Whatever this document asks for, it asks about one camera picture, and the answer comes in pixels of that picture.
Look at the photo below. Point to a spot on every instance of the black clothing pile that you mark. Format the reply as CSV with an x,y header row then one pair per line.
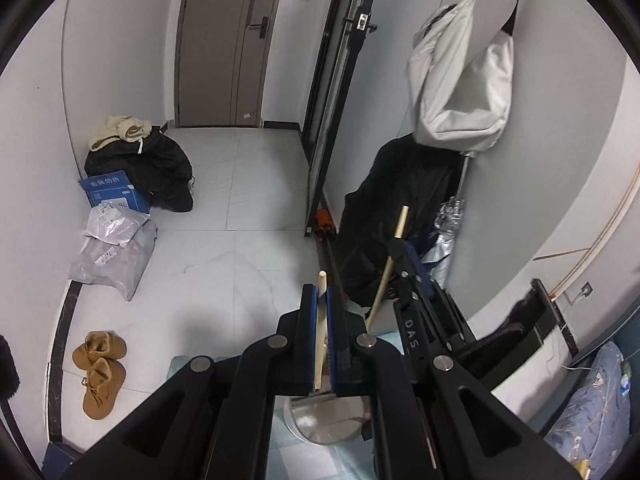
x,y
160,170

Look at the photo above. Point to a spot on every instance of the grey door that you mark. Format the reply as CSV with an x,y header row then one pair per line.
x,y
215,60

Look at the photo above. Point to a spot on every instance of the white cabinet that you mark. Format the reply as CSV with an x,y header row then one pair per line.
x,y
590,200

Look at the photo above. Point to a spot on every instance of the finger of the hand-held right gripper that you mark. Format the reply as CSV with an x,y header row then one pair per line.
x,y
396,250
417,265

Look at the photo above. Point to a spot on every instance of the orange object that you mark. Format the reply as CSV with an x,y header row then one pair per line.
x,y
323,222

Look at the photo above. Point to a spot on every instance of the blue floral quilt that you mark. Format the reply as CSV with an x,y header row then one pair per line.
x,y
590,410

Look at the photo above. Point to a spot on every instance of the white shoulder bag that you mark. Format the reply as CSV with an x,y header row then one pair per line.
x,y
460,100

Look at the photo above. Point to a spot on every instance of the small grey parcel bag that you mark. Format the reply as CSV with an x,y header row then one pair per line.
x,y
115,225

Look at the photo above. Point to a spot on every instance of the teal checkered tablecloth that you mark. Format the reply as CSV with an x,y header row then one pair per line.
x,y
310,460

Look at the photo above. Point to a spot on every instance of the black hanging coat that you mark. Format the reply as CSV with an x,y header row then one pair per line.
x,y
380,200

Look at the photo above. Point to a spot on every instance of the brown shoe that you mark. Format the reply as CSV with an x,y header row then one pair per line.
x,y
102,392
100,350

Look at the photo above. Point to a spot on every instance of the black framed glass door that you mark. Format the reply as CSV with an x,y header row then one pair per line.
x,y
330,110

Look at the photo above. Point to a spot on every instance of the blue cardboard box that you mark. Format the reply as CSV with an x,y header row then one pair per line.
x,y
112,190

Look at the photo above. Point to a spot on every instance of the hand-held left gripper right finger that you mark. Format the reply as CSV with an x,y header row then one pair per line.
x,y
334,330

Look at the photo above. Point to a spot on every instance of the dark blue container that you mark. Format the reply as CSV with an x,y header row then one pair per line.
x,y
60,460

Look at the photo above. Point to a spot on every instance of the silver folding umbrella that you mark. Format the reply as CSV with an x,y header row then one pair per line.
x,y
447,245

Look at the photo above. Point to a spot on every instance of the metal utensil holder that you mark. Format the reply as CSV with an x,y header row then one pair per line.
x,y
320,420

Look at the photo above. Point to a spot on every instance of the beige garment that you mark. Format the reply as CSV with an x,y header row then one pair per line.
x,y
117,130

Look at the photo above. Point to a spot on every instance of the wooden chopstick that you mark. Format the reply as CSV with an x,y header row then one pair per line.
x,y
321,290
400,225

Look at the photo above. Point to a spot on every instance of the large grey parcel bag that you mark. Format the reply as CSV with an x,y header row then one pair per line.
x,y
115,265

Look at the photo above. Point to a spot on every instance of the wall socket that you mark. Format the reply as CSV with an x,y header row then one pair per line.
x,y
585,289

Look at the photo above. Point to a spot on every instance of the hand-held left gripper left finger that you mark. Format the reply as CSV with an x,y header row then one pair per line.
x,y
310,320

